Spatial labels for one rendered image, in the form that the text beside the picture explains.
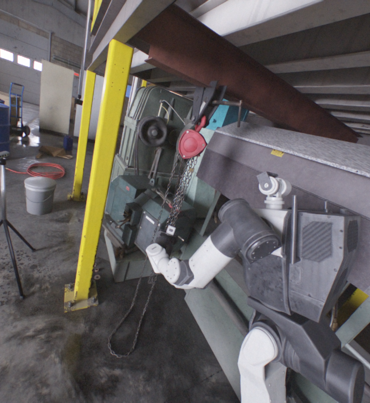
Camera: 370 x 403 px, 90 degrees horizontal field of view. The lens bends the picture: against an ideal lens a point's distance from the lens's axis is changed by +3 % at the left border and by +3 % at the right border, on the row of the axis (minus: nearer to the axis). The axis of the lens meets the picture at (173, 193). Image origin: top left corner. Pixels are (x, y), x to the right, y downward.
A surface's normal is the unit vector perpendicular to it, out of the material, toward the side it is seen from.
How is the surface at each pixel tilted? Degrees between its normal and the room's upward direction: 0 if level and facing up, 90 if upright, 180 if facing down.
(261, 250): 100
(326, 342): 19
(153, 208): 45
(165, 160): 90
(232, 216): 75
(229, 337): 90
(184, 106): 90
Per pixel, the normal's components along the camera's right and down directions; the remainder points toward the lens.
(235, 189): -0.86, -0.07
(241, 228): -0.78, -0.34
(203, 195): 0.50, 0.15
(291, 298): -0.75, 0.37
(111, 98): 0.43, 0.44
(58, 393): 0.29, -0.90
